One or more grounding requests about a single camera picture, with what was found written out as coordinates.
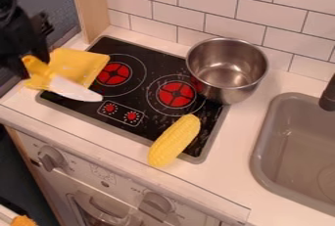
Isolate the yellow toy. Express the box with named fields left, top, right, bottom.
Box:
left=9, top=214, right=40, bottom=226

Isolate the yellow cloth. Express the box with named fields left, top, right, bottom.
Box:
left=24, top=47, right=112, bottom=91

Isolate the toy stove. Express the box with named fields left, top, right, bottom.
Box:
left=35, top=34, right=232, bottom=165

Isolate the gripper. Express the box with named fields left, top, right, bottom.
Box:
left=0, top=7, right=56, bottom=80

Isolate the toy sink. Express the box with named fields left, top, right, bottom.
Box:
left=248, top=91, right=335, bottom=218

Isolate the yellow toy corn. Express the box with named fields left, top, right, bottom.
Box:
left=146, top=113, right=204, bottom=168

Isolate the silver pot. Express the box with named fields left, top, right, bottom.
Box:
left=184, top=36, right=271, bottom=106

